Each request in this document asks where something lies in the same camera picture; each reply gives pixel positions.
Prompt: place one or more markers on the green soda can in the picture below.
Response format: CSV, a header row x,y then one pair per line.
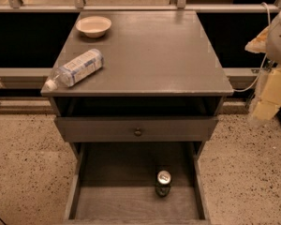
x,y
163,183

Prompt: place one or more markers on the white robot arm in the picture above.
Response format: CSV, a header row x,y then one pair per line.
x,y
268,97

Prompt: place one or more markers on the round dark drawer knob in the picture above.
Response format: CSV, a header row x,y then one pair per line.
x,y
137,132

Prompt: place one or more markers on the grey wooden drawer cabinet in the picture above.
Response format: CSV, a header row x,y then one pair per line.
x,y
156,64

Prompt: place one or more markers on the grey top drawer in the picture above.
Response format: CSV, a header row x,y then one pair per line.
x,y
121,129

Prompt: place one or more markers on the open grey middle drawer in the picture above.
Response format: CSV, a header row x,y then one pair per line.
x,y
114,184

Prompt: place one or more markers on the clear plastic water bottle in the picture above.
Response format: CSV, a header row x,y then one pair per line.
x,y
75,70

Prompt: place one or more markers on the white ceramic bowl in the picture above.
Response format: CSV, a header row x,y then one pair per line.
x,y
94,26

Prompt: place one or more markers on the metal railing frame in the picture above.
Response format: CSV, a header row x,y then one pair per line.
x,y
140,3

